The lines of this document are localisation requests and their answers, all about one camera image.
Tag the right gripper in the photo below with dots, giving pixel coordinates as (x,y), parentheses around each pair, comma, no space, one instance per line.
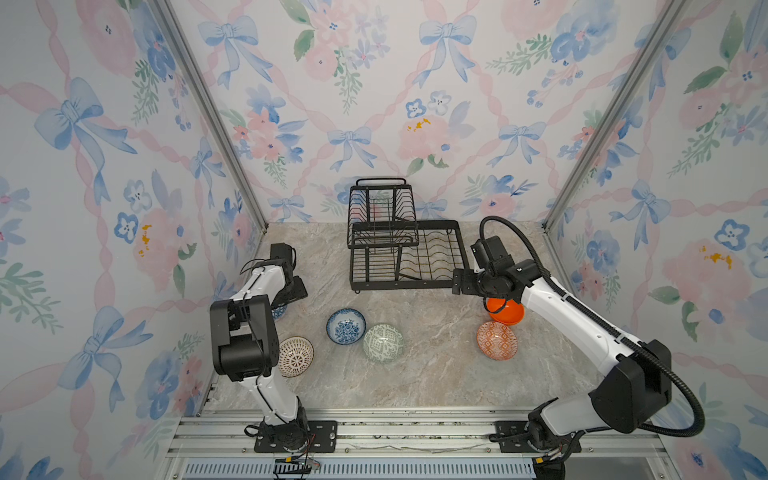
(466,276)

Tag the dark blue patterned bowl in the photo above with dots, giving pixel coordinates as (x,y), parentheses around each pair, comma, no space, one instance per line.
(278,312)

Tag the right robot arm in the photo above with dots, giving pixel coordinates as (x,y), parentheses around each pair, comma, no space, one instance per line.
(633,386)

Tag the brown white patterned bowl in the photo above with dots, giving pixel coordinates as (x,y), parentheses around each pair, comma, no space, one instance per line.
(295,357)

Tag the orange bowl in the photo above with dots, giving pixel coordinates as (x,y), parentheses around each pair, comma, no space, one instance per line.
(503,311)

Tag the blue floral bowl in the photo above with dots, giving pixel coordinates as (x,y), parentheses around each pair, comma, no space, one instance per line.
(346,326)

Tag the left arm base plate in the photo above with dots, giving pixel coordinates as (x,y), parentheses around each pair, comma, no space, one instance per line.
(317,437)

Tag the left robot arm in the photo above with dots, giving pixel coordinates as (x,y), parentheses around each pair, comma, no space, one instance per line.
(246,345)

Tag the black wire dish rack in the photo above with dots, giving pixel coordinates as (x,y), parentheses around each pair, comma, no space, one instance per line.
(390,248)

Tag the aluminium mounting rail frame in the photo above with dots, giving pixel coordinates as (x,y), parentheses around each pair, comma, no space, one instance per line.
(404,443)

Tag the corner aluminium profile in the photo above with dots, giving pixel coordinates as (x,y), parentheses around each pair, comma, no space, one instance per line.
(179,45)
(658,36)

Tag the left corner aluminium profile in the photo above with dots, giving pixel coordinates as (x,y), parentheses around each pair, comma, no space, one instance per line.
(179,45)

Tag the green patterned bowl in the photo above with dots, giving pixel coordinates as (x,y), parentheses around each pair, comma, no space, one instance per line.
(383,343)

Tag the red patterned bowl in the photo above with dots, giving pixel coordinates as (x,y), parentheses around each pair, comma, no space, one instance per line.
(497,341)

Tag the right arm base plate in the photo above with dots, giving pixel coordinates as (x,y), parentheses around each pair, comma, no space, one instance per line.
(510,435)

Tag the right corner aluminium profile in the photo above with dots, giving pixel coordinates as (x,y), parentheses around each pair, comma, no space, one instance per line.
(658,36)

